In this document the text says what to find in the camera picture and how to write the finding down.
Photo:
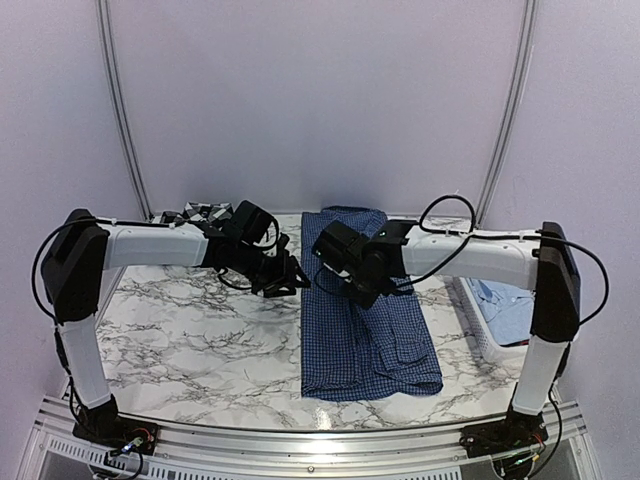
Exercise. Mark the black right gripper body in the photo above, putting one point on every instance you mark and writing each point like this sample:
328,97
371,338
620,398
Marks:
367,291

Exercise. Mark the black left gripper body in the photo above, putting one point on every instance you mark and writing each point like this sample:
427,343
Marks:
269,277

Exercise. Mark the blue checked long sleeve shirt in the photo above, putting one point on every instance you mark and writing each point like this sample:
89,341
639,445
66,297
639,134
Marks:
349,353

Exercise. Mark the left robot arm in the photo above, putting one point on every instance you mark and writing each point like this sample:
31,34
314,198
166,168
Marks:
69,281

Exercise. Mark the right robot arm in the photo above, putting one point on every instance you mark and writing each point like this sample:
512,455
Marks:
538,261

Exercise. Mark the white plastic laundry basket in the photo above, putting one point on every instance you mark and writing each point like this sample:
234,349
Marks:
490,350

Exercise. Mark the black white plaid folded shirt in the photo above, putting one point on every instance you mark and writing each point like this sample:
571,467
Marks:
197,212

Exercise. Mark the light blue folded shirt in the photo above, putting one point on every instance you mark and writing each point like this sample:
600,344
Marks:
507,310

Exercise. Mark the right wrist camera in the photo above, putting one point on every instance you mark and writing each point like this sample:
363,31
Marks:
339,247

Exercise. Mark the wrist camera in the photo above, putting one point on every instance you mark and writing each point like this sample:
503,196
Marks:
339,247
253,225

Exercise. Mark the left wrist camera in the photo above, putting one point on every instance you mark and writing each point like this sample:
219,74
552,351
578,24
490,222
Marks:
253,225

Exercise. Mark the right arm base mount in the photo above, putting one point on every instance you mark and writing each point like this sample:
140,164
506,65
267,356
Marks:
517,430

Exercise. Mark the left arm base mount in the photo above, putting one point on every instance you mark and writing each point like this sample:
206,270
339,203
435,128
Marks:
117,435

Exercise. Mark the aluminium front rail frame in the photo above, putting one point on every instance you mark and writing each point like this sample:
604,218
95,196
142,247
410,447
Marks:
186,451

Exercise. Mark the right aluminium corner post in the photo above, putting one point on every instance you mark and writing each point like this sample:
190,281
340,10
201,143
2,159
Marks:
517,85

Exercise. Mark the aluminium corner post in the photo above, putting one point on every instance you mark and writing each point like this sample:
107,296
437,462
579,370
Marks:
517,85
118,102

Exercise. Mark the left aluminium corner post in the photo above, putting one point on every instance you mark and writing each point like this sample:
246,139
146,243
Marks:
118,102

